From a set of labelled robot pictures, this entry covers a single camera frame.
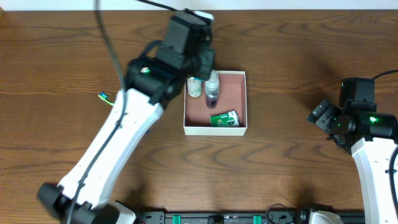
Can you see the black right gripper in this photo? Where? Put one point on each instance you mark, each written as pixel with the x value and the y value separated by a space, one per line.
pixel 321 116

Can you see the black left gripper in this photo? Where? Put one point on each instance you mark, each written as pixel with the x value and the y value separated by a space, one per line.
pixel 203 71

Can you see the white leaf-print lotion tube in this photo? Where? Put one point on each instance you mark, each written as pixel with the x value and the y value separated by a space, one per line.
pixel 194 87

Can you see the clear pump spray bottle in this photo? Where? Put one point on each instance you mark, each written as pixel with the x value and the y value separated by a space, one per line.
pixel 212 88

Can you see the white box with red interior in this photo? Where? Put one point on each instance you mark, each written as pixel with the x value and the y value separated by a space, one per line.
pixel 196 117

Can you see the green and white soap packet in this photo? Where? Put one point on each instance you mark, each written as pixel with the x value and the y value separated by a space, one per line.
pixel 225 120

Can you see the green and white toothbrush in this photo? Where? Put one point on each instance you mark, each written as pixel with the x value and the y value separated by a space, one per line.
pixel 103 96

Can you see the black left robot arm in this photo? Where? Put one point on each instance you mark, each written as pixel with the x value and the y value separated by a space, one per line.
pixel 82 196

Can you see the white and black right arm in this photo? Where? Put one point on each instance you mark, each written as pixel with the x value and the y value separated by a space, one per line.
pixel 371 139

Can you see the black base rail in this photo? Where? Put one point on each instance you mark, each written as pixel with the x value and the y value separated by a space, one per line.
pixel 222 218

